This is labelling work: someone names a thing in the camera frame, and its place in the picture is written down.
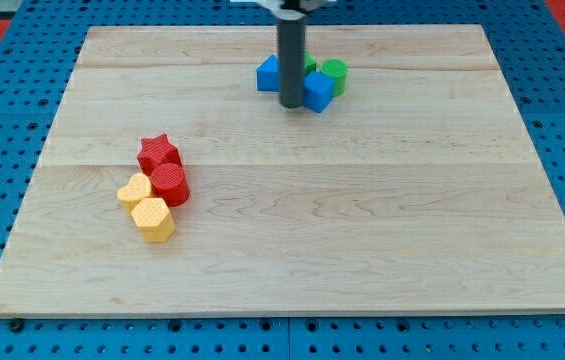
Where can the blue cube block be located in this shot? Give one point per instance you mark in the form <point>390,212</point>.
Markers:
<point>317,91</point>

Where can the blue triangular block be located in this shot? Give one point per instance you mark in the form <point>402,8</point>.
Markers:
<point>267,75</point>

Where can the red cylinder block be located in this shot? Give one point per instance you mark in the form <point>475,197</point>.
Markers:
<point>170,183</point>

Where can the green block behind rod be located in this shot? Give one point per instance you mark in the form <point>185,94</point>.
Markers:
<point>310,64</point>

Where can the green cylinder block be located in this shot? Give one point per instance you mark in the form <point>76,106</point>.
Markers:
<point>337,70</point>

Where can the red star block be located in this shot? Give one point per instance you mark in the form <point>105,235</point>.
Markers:
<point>155,152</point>

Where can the yellow hexagon block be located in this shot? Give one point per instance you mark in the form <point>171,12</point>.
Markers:
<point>153,219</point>

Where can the wooden board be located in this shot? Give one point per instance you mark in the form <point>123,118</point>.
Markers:
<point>418,192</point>

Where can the yellow heart block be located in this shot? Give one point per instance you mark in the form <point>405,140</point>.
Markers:
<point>138,188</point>

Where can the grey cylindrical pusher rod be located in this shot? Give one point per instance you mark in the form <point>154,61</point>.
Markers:
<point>290,27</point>

